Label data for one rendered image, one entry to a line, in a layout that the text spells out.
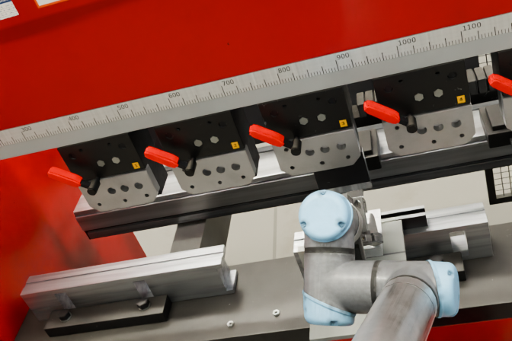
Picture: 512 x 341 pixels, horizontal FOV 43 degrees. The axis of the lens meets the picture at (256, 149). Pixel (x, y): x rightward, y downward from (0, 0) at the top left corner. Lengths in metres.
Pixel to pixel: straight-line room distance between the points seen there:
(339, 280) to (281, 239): 1.95
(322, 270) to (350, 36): 0.37
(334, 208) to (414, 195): 1.99
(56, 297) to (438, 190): 1.80
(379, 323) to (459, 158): 0.84
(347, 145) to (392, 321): 0.48
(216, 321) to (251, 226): 1.60
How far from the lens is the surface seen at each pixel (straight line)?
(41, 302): 1.65
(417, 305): 0.83
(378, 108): 1.09
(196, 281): 1.47
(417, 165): 1.55
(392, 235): 1.30
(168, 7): 1.08
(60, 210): 1.93
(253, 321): 1.41
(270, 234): 2.94
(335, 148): 1.18
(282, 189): 1.59
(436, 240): 1.36
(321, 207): 0.94
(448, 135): 1.18
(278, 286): 1.45
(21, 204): 1.79
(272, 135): 1.13
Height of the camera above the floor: 1.89
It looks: 33 degrees down
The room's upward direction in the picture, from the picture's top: 21 degrees counter-clockwise
